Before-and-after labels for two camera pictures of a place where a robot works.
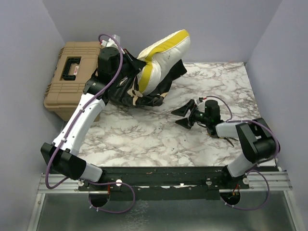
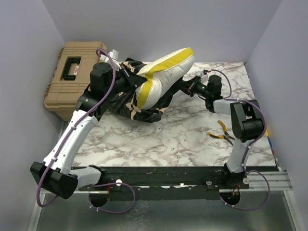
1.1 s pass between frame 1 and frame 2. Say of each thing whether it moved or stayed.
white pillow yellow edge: moved
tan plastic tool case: stayed
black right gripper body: moved
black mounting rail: stayed
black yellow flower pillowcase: moved
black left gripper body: moved
